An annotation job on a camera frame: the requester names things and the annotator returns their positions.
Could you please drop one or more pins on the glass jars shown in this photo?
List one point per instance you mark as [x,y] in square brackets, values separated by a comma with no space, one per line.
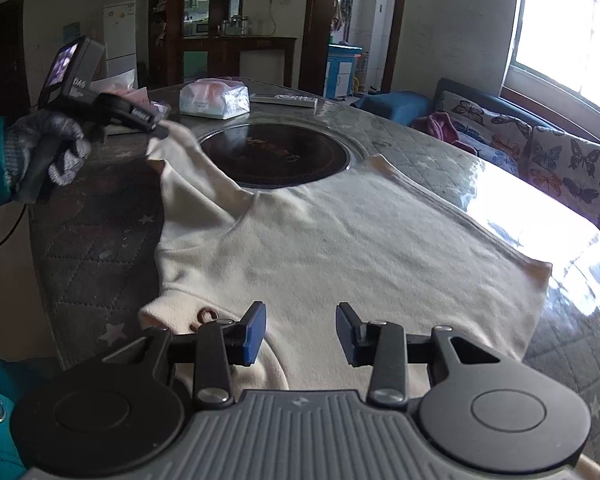
[236,25]

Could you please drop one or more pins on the white remote control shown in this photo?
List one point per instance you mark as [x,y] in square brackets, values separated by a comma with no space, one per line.
[290,100]

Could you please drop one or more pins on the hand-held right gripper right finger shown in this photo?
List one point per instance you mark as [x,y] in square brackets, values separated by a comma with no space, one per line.
[345,334]

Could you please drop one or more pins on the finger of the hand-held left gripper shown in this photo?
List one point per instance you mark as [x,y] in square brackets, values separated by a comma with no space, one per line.
[156,127]

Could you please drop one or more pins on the black round induction cooker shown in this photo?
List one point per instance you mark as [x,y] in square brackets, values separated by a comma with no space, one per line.
[280,155]

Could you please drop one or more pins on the blue sofa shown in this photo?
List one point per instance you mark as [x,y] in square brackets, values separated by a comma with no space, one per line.
[405,105]

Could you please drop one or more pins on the dark wooden door frame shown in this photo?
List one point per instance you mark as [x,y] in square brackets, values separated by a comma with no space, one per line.
[317,25]

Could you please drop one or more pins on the pink cloth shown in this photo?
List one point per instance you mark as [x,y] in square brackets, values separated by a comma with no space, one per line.
[442,127]

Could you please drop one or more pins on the butterfly print cushion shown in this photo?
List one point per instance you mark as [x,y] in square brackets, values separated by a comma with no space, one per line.
[575,170]
[490,130]

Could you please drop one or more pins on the white refrigerator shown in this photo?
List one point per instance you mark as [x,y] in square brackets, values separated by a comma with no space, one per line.
[120,35]

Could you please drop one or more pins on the cream knit shirt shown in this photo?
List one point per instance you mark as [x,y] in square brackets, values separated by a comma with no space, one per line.
[330,240]

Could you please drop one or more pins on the dark wooden door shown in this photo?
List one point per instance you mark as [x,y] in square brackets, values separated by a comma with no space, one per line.
[2,60]

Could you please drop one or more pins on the dark wooden cabinet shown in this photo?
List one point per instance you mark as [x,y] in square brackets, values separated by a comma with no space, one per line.
[260,55]

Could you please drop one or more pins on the pink plastic bag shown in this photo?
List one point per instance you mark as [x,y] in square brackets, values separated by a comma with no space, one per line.
[142,96]

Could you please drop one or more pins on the white tissue pack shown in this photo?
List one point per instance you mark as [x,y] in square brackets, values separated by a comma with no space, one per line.
[212,100]

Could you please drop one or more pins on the blue storage cabinet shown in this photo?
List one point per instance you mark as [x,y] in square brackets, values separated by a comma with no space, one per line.
[340,75]

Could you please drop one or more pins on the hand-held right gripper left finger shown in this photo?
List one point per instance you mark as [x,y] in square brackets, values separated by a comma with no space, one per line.
[255,334]

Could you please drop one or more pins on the person's left hand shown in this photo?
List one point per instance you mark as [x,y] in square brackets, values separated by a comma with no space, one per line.
[25,132]

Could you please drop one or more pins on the window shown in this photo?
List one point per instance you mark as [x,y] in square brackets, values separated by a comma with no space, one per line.
[555,25]

